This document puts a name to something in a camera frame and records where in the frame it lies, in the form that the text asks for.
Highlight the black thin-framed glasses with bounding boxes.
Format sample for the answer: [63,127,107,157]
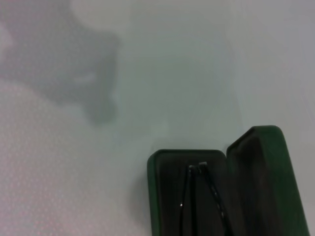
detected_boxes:
[178,160,232,236]

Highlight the green glasses case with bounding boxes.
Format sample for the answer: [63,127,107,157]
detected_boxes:
[146,125,311,236]

